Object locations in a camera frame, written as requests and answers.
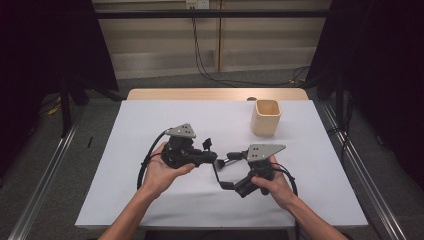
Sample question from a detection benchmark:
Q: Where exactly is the black-handled fluffy makeup brush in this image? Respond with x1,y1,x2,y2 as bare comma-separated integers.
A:
214,157,242,170

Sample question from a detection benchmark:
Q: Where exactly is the black curtain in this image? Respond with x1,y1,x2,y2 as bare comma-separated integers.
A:
304,0,424,191
0,0,120,178

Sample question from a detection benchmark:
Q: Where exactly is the person's right hand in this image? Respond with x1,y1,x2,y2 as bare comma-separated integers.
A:
250,155,298,211

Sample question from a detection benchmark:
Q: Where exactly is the right hand-held gripper cable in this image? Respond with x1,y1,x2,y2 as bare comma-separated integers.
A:
271,163,302,240

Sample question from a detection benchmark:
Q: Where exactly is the aluminium floor rail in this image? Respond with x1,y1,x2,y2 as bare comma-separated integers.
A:
316,99,408,240
8,109,86,240

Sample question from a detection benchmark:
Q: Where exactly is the beige square cup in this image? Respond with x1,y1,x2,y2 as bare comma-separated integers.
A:
250,99,283,137

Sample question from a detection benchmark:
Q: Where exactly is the black metal stand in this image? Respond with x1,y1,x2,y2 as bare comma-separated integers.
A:
58,76,73,138
334,73,346,129

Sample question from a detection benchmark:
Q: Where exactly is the black wall cable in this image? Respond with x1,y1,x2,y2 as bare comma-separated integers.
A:
190,6,311,88

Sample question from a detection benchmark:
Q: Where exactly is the white wall socket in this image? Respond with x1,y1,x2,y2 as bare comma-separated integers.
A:
185,0,210,10

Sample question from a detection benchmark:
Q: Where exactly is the left hand-held gripper cable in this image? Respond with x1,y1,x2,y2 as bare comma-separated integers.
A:
136,130,172,191

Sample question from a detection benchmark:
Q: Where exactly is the person's left hand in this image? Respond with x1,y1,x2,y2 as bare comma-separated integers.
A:
141,142,196,201

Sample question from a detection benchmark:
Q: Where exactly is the black horizontal frame bar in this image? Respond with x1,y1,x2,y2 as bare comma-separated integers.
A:
94,9,332,20

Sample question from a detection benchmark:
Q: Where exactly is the hand-held gripper cable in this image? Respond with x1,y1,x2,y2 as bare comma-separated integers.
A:
271,163,302,240
136,130,172,191

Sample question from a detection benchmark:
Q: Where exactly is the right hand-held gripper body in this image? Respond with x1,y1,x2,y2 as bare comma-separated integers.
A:
234,143,287,199

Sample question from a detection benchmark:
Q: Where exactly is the white table mat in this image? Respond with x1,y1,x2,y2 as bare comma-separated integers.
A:
74,99,369,229

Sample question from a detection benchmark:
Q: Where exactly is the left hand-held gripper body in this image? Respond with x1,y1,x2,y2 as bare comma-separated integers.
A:
160,123,208,170

